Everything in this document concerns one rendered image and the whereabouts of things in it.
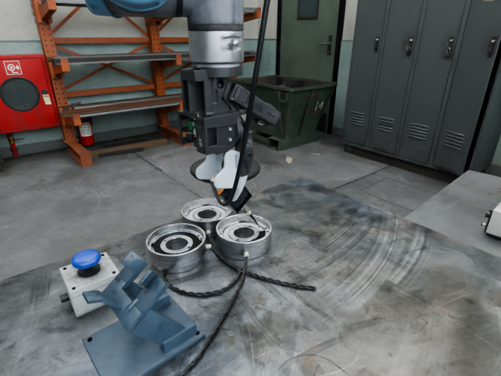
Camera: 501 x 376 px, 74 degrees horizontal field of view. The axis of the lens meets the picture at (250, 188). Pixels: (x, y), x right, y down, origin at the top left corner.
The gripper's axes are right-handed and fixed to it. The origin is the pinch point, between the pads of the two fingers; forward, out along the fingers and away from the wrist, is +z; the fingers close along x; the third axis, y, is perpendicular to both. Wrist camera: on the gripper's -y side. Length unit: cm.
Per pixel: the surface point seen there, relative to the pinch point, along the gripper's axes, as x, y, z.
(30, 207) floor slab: -233, 10, 93
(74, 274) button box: -6.6, 25.0, 8.6
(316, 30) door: -246, -328, -29
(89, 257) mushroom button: -5.0, 22.8, 5.7
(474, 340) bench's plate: 36.4, -11.9, 13.2
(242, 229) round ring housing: -2.5, -4.2, 10.7
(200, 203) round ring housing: -16.1, -3.4, 10.0
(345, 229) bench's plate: 8.7, -23.0, 13.2
